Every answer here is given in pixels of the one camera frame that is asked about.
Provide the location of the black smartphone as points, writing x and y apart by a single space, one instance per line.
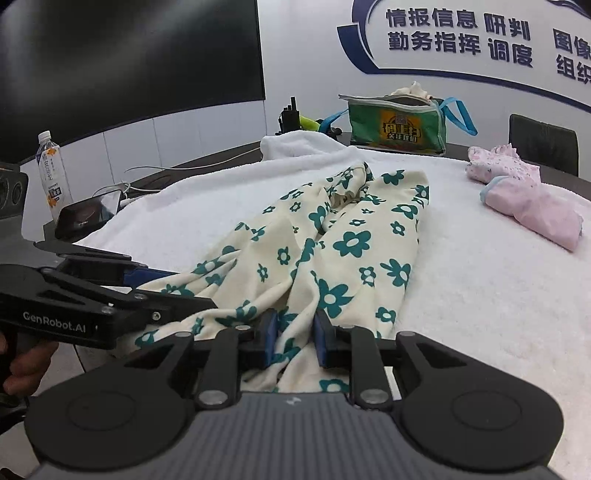
87 214

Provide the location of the frilly pastel floral garment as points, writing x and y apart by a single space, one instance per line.
503 164

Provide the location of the cream cloth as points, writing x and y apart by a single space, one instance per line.
413 91

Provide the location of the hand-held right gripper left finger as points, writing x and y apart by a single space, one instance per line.
268 334

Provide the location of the clear drink bottle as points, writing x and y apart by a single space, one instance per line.
53 180

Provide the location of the cream teal flower pants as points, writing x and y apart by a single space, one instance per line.
351 244

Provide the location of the black walkie-talkie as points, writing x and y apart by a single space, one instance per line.
288 117

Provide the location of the white terry towel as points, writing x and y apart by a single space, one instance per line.
485 300

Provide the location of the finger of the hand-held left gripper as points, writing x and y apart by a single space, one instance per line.
147 276
175 307

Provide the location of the person's left hand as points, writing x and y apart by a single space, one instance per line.
27 374

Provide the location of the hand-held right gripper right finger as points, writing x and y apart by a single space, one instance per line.
323 344

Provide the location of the pink dotted garment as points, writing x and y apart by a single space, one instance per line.
540 212

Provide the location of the black office chair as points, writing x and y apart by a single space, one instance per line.
542 143

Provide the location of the black wall screen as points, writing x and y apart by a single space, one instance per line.
129 60

